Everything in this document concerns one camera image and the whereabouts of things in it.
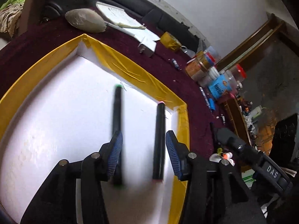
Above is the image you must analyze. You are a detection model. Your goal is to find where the black marker pink cap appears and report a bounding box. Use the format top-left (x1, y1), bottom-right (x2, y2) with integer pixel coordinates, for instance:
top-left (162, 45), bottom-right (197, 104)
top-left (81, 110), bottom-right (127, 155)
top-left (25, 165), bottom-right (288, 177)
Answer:
top-left (152, 101), bottom-right (166, 181)

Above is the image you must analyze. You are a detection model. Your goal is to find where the white glue bottle orange cap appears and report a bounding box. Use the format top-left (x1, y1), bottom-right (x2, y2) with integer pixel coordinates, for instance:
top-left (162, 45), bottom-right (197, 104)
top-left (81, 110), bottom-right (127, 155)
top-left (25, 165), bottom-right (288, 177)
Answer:
top-left (220, 152), bottom-right (233, 160)

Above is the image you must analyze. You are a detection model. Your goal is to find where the round wrapped white pad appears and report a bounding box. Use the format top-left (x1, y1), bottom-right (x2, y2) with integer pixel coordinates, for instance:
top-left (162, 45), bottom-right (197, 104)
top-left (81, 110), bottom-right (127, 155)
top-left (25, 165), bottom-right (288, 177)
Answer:
top-left (65, 8), bottom-right (107, 33)

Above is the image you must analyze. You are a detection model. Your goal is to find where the green and patterned cloth pile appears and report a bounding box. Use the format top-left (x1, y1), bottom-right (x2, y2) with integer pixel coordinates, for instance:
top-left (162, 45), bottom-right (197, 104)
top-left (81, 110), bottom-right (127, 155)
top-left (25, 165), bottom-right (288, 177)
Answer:
top-left (1, 0), bottom-right (25, 38)

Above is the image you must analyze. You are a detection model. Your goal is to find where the orange contents jar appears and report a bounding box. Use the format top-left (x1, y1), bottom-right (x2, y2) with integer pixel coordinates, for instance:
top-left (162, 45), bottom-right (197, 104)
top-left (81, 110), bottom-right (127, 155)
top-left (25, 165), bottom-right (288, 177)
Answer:
top-left (185, 56), bottom-right (213, 82)

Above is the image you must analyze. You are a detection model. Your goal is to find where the white papers stack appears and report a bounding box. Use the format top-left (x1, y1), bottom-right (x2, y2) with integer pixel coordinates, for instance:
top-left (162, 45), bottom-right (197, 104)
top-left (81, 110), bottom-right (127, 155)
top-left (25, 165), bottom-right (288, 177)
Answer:
top-left (96, 1), bottom-right (160, 42)

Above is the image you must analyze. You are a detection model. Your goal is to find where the blue battery pack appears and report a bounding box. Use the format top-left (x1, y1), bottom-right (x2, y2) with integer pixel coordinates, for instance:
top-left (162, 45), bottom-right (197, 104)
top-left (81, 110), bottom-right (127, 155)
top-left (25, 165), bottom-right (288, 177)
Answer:
top-left (208, 98), bottom-right (216, 111)

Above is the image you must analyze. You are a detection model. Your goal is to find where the white power adapter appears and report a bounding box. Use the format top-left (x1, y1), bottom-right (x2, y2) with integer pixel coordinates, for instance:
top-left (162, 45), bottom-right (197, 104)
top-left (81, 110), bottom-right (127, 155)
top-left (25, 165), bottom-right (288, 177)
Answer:
top-left (138, 41), bottom-right (157, 57)

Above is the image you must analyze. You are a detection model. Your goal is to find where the black leather sofa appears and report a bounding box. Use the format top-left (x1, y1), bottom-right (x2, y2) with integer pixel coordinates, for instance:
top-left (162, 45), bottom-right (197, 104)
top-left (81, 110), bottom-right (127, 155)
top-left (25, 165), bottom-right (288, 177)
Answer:
top-left (40, 0), bottom-right (205, 52)

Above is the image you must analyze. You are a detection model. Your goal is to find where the red lid clear jar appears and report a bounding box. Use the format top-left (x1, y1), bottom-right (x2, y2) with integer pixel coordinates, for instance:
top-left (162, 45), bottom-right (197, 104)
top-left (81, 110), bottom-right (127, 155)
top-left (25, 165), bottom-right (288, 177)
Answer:
top-left (229, 64), bottom-right (247, 83)

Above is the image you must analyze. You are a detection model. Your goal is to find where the blue label plastic jar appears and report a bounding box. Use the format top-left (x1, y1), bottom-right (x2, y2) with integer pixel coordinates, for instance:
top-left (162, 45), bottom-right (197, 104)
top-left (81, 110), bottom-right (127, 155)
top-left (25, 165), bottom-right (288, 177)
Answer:
top-left (208, 74), bottom-right (233, 100)

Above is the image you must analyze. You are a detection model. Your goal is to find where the yellow tape roll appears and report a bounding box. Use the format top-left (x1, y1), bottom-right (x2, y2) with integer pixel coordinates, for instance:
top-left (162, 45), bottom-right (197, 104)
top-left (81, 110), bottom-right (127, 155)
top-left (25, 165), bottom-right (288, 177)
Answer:
top-left (160, 32), bottom-right (182, 52)

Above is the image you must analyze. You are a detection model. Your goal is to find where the yellow taped white tray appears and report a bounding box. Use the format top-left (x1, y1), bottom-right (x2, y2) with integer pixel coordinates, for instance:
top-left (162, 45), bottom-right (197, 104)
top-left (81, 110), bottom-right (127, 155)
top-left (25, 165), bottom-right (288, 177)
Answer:
top-left (1, 34), bottom-right (189, 223)

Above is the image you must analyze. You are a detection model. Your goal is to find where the black marker green cap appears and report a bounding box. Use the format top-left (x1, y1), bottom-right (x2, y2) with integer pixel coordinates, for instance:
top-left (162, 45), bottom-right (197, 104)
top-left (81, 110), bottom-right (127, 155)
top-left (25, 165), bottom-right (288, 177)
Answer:
top-left (112, 84), bottom-right (124, 188)

